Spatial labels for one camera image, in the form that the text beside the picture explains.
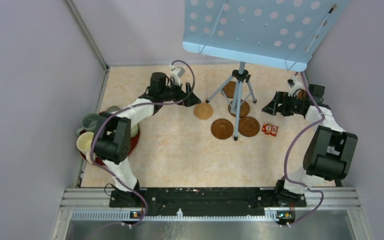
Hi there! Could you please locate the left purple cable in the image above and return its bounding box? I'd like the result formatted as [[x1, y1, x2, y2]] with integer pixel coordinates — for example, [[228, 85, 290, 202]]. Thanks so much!
[[89, 59, 196, 229]]

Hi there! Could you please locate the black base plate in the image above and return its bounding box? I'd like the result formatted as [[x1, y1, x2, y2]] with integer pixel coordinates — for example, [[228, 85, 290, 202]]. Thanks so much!
[[109, 187, 307, 217]]

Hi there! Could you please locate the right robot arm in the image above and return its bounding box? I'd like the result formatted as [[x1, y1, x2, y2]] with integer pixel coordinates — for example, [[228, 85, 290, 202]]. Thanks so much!
[[262, 84, 358, 206]]

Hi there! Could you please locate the red owl figurine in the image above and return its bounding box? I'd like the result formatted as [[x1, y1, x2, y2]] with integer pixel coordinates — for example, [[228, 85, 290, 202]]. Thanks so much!
[[261, 123, 279, 137]]

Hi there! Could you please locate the cream mug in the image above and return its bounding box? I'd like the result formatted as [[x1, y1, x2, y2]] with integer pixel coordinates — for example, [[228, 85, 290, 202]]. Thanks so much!
[[76, 132, 94, 165]]

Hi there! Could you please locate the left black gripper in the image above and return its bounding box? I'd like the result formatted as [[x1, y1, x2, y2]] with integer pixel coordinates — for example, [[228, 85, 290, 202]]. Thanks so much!
[[160, 79, 201, 107]]

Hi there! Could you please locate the grey green mug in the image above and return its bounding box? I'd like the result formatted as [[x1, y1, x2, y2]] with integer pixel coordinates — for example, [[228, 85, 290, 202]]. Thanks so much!
[[76, 112, 99, 136]]

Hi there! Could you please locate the grey ribbed cup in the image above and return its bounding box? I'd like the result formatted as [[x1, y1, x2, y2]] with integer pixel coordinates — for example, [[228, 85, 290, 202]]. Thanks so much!
[[104, 105, 121, 114]]

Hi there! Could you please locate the blue music stand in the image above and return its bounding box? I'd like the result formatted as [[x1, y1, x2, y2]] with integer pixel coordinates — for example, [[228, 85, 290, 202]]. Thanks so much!
[[182, 0, 353, 141]]

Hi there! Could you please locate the light green mug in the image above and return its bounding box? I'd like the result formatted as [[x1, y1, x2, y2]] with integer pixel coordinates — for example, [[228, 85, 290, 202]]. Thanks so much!
[[130, 124, 140, 138]]

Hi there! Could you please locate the aluminium frame rail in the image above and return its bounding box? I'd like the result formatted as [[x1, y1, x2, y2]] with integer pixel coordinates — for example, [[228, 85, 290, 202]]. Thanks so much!
[[52, 186, 374, 240]]

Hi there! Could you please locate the light wooden coaster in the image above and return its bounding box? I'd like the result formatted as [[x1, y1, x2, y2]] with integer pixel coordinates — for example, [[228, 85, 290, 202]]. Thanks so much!
[[193, 102, 214, 120]]

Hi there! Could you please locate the dark wooden coaster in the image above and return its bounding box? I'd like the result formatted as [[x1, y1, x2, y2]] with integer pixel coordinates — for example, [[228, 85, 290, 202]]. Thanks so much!
[[228, 99, 251, 118], [210, 118, 234, 140], [238, 116, 260, 138], [222, 81, 236, 99], [296, 89, 308, 100]]

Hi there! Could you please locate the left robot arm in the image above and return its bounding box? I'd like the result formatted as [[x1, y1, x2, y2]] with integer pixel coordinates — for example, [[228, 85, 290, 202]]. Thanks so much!
[[89, 72, 202, 207]]

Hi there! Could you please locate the red round tray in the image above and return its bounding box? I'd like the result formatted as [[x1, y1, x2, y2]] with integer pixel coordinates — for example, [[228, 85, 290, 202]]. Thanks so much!
[[78, 126, 140, 163]]

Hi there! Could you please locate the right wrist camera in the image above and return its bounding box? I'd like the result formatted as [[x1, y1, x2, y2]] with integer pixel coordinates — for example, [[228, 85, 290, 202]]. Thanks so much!
[[287, 75, 304, 97]]

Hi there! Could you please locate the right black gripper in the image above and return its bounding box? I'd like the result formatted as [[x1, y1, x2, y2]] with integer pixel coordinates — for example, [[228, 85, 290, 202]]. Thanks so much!
[[261, 91, 303, 117]]

